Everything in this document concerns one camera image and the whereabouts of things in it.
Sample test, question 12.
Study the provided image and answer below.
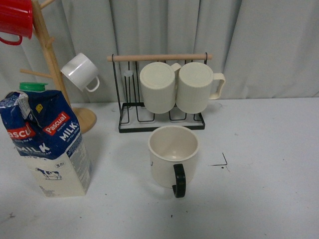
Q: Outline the right cream ribbed mug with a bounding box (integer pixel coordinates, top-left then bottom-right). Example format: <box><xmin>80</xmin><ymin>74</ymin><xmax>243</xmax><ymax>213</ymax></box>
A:
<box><xmin>176</xmin><ymin>62</ymin><xmax>226</xmax><ymax>114</ymax></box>

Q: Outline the left cream ribbed mug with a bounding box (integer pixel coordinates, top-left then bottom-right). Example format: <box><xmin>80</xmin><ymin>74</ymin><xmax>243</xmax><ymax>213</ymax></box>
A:
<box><xmin>140</xmin><ymin>62</ymin><xmax>181</xmax><ymax>114</ymax></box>

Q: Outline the cream ribbed mug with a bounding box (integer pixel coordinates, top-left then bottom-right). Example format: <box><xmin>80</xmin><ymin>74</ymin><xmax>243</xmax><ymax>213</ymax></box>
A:
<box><xmin>176</xmin><ymin>62</ymin><xmax>226</xmax><ymax>114</ymax></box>
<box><xmin>140</xmin><ymin>62</ymin><xmax>181</xmax><ymax>114</ymax></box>

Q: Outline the red mug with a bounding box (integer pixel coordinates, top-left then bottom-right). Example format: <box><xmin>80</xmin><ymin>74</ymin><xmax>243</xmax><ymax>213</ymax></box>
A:
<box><xmin>0</xmin><ymin>0</ymin><xmax>33</xmax><ymax>46</ymax></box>

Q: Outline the black wire mug rack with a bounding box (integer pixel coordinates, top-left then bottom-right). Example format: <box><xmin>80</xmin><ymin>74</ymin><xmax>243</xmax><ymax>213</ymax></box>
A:
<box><xmin>107</xmin><ymin>52</ymin><xmax>212</xmax><ymax>133</ymax></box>

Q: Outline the Pascual milk carton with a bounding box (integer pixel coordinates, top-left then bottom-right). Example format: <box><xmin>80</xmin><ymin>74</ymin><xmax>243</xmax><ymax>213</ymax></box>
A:
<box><xmin>0</xmin><ymin>82</ymin><xmax>91</xmax><ymax>197</ymax></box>

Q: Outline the white mug on tree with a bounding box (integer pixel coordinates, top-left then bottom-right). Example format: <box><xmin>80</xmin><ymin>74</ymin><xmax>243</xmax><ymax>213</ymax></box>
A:
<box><xmin>61</xmin><ymin>53</ymin><xmax>100</xmax><ymax>92</ymax></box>

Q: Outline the wooden mug tree stand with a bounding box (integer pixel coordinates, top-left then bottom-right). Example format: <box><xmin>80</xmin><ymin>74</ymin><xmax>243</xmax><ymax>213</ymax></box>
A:
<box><xmin>20</xmin><ymin>0</ymin><xmax>97</xmax><ymax>133</ymax></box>

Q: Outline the cream mug with black handle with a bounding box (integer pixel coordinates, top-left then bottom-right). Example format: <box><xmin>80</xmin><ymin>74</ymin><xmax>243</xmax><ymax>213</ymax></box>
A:
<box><xmin>148</xmin><ymin>125</ymin><xmax>199</xmax><ymax>198</ymax></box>

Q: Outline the grey curtain backdrop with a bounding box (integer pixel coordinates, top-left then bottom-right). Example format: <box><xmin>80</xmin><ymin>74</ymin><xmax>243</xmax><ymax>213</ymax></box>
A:
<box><xmin>0</xmin><ymin>0</ymin><xmax>319</xmax><ymax>106</ymax></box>

